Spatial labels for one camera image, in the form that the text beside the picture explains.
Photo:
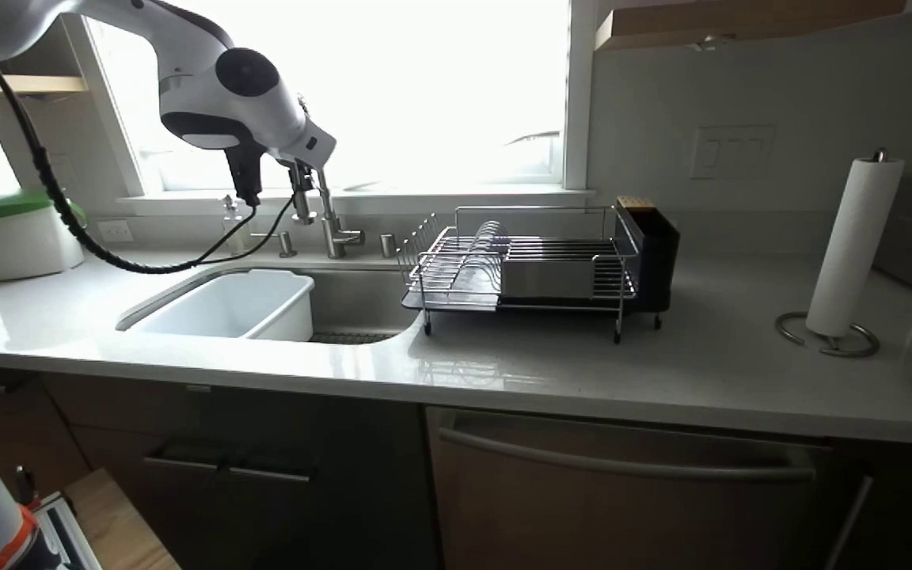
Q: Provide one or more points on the cabinet door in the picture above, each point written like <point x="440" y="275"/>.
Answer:
<point x="329" y="522"/>
<point x="147" y="514"/>

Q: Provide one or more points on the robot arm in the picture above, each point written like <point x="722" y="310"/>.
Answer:
<point x="203" y="75"/>

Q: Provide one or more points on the window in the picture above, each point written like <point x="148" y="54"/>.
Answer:
<point x="424" y="95"/>

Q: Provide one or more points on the white bin with green lid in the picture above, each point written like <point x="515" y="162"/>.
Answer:
<point x="17" y="237"/>

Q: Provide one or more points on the white plastic tub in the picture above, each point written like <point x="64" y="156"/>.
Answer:
<point x="226" y="305"/>

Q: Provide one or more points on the white switch plate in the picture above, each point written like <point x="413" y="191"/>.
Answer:
<point x="733" y="152"/>

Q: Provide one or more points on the metal paper towel holder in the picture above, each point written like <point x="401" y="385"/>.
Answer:
<point x="830" y="345"/>

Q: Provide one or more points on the black utensil holder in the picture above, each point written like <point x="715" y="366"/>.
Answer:
<point x="656" y="253"/>

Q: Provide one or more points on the paper towel roll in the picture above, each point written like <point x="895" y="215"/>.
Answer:
<point x="852" y="245"/>

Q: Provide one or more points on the metal dish rack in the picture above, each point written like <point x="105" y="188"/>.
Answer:
<point x="551" y="249"/>

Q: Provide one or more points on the steel sink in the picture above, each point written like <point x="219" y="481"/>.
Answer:
<point x="357" y="305"/>

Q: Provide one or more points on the dishwasher door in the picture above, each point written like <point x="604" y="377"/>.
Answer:
<point x="622" y="522"/>

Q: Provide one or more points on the clear soap dispenser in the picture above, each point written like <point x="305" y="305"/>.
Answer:
<point x="233" y="233"/>

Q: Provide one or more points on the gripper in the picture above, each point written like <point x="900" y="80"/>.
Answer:
<point x="245" y="162"/>

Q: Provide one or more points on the wooden shelf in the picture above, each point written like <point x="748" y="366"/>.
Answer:
<point x="20" y="83"/>

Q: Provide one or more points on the metal cylinder cap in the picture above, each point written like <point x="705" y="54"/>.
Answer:
<point x="387" y="245"/>

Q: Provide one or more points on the wooden wall cabinet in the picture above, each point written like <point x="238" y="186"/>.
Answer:
<point x="741" y="20"/>

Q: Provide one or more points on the metal kitchen faucet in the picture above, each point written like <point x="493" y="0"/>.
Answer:
<point x="335" y="229"/>

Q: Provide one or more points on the small metal tap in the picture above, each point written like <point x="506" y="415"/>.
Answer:
<point x="287" y="245"/>

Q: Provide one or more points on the white wall socket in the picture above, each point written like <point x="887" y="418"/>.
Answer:
<point x="115" y="231"/>

